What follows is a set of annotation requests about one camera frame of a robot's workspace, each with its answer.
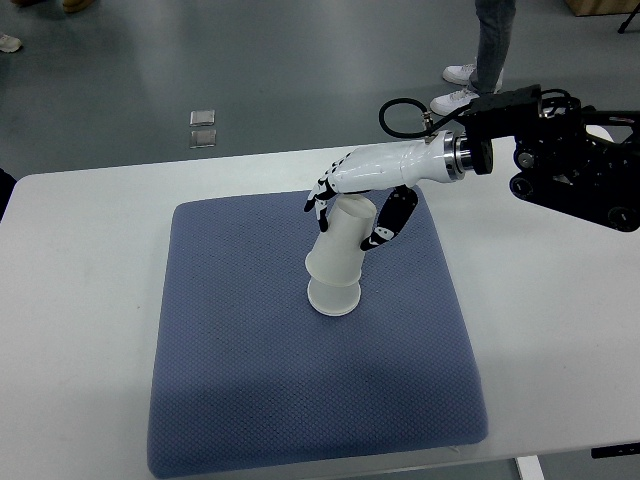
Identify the blue quilted cushion mat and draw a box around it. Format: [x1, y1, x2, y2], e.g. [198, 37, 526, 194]
[147, 192, 488, 478]

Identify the upper silver floor plate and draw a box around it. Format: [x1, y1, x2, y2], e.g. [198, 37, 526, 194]
[190, 109, 215, 127]

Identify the silver floor plate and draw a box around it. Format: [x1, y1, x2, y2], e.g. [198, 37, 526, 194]
[189, 129, 217, 149]
[190, 109, 215, 127]

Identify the white paper cup on mat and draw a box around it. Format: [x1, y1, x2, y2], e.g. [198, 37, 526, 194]
[307, 278, 361, 317]

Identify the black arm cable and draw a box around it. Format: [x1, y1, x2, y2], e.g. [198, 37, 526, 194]
[378, 97, 474, 142]

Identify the white paper cup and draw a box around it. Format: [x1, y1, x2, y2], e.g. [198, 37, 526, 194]
[307, 278, 361, 317]
[305, 194, 377, 287]

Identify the lower silver floor plate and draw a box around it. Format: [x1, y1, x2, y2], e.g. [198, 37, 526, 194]
[189, 129, 217, 149]

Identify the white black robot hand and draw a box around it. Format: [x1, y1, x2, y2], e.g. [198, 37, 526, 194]
[304, 131, 472, 251]

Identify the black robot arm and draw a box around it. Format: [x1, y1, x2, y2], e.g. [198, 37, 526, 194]
[456, 85, 639, 232]

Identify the black table control panel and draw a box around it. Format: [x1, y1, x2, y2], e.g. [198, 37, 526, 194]
[590, 442, 640, 459]

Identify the white table leg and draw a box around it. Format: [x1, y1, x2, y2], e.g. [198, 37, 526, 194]
[515, 455, 545, 480]

